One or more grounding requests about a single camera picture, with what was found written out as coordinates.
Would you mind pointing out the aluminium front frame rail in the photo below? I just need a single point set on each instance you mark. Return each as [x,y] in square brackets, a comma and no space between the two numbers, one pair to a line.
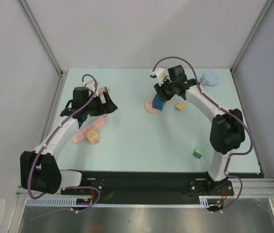
[247,188]

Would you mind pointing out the green plug adapter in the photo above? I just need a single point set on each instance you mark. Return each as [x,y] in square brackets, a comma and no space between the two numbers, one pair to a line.
[198,153]

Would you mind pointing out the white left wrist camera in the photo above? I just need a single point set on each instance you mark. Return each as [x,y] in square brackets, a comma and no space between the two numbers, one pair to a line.
[92,85]

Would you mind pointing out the round blue power strip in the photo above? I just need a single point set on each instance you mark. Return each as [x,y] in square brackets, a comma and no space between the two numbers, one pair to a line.
[210,78]

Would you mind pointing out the round pink power strip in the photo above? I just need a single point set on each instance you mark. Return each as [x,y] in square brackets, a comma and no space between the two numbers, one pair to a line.
[149,108]

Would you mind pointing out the blue cube socket adapter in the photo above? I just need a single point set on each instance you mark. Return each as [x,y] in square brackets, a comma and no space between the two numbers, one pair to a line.
[157,103]

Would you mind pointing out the tan cube plug adapter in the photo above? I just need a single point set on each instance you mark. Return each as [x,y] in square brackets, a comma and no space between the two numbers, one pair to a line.
[92,136]

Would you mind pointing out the aluminium frame post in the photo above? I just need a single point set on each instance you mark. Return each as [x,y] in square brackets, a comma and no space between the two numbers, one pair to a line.
[252,34]
[40,35]

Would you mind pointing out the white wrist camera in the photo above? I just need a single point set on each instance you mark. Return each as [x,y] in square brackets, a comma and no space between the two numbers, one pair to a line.
[159,74]
[92,85]

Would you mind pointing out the left aluminium frame post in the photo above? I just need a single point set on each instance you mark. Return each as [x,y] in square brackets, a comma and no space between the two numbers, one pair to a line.
[40,35]

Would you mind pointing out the long pink power strip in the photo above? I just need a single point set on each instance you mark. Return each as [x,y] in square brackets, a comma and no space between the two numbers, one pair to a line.
[95,125]

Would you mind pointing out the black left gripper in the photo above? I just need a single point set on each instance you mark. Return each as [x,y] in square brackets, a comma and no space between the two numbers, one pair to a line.
[105,108]

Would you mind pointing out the pink brown USB charger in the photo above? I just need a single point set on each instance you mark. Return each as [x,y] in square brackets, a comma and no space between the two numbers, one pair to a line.
[104,95]

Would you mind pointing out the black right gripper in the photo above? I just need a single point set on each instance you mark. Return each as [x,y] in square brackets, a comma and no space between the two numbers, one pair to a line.
[163,91]

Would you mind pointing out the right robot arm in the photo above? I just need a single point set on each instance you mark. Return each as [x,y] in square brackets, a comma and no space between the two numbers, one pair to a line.
[226,133]

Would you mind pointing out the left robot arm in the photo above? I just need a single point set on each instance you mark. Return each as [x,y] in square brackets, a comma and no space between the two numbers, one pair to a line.
[38,168]

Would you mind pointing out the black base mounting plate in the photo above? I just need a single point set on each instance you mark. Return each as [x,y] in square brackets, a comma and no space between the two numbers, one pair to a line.
[150,188]

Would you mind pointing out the left aluminium side rail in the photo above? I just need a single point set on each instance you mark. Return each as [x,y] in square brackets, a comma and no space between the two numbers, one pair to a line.
[54,105]

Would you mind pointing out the right aluminium frame post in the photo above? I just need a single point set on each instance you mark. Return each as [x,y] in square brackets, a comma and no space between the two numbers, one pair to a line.
[252,34]

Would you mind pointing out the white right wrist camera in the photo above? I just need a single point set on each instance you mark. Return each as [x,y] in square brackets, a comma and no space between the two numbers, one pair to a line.
[159,74]

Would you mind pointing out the yellow plug adapter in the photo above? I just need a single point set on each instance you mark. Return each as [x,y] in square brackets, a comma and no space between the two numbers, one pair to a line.
[179,106]

